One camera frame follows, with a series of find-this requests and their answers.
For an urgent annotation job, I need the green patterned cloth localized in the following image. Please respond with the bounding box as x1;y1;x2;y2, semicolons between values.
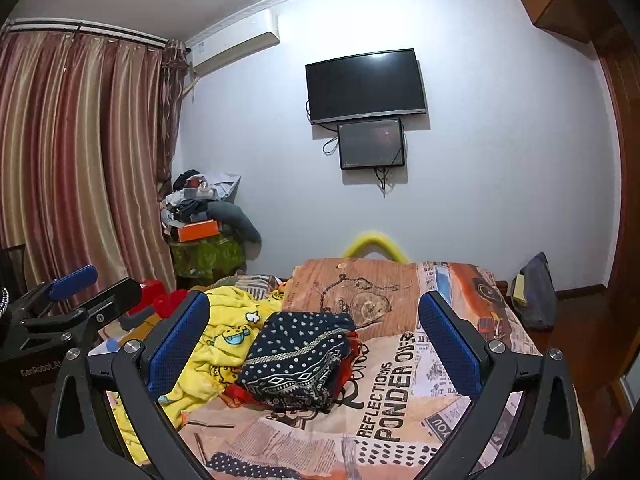
170;235;247;281

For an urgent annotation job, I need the yellow foam ring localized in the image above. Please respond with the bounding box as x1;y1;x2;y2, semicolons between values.
342;230;409;264

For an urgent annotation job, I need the brown wooden door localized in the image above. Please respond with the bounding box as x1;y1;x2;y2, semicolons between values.
592;25;636;401

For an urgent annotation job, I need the white air conditioner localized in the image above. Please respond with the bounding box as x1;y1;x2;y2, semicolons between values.
185;8;280;72

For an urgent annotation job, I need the pile of assorted clutter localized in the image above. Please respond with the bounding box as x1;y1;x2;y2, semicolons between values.
160;170;242;231

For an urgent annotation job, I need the red and white box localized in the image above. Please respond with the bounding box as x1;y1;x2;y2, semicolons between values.
127;281;162;319

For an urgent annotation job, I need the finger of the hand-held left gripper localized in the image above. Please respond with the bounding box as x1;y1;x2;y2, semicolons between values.
10;265;99;319
20;278;143;348

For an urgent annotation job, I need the small black wall monitor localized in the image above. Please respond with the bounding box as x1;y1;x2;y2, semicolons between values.
336;118;406;171

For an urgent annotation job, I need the red fluffy garment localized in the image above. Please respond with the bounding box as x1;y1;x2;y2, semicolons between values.
151;287;188;314

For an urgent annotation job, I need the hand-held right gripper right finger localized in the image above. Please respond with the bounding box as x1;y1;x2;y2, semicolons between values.
417;290;583;480

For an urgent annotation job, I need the curtain rail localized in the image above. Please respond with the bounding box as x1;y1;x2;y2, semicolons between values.
0;17;173;51

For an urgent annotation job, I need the navy patterned hoodie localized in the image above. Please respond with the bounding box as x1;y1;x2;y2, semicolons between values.
235;311;357;411

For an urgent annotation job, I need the printed bed cover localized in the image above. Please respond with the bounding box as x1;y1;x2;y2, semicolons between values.
107;257;596;480

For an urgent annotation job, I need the dark blue bag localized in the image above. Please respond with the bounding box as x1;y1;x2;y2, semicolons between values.
520;252;559;332

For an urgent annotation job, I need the orange box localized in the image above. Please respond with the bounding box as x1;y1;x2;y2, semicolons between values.
177;219;220;244

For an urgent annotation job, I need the pale yellow pad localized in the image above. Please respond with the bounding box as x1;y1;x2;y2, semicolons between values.
510;272;530;306

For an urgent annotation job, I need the yellow cartoon fleece garment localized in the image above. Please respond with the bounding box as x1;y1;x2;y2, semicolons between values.
112;285;293;466

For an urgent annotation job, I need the pink slipper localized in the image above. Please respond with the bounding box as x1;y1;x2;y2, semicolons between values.
606;417;626;459

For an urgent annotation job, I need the black wall television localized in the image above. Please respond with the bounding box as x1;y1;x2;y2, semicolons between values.
305;48;428;125

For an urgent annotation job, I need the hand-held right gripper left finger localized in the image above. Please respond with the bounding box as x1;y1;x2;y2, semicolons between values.
45;290;221;480

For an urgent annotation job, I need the black monitor cable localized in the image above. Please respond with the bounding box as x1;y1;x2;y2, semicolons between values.
372;166;397;194

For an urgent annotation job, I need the striped brown curtain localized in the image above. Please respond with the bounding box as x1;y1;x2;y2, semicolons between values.
0;30;188;321

